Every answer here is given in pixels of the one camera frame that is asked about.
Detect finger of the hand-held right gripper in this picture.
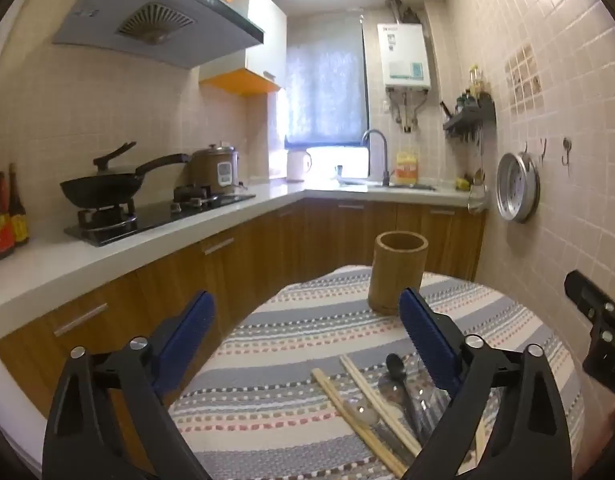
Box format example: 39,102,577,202
564,270,615,323

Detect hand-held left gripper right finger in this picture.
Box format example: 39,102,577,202
398,287,572,480

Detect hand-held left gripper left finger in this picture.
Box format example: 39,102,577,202
42,290,218,480

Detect dark metal spoon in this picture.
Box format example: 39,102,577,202
385,353,425,438

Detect steel spoon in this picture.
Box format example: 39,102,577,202
415,357,455,438
347,397,405,466
377,375,413,463

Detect bamboo utensil holder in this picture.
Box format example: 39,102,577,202
368,231,429,316

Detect striped woven tablecloth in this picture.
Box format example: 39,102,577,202
168,265,585,480

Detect round steel steamer plate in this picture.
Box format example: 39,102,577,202
496,152,541,224

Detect black gas stove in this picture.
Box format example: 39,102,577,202
64,185,257,247

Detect white kitchen countertop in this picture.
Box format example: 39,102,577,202
0,180,488,348

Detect steel sink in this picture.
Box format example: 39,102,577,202
337,182,436,192

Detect brown rice cooker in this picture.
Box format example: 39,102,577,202
190,144,239,196

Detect yellow bag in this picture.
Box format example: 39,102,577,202
394,150,419,185

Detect black wok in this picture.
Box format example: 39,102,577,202
60,141,191,209

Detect steel kitchen faucet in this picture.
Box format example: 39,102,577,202
361,129,391,187

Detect white jug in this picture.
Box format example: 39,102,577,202
286,148,313,182

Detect slim soy sauce bottle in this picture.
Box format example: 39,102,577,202
8,162,30,249

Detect window blind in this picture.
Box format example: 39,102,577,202
286,42,368,147

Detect white water heater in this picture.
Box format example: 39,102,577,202
377,22,432,90

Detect grey range hood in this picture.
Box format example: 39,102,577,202
52,0,265,69

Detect black wall spice rack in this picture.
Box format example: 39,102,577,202
441,100,497,134

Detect white and orange wall cabinet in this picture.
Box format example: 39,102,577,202
199,0,288,96

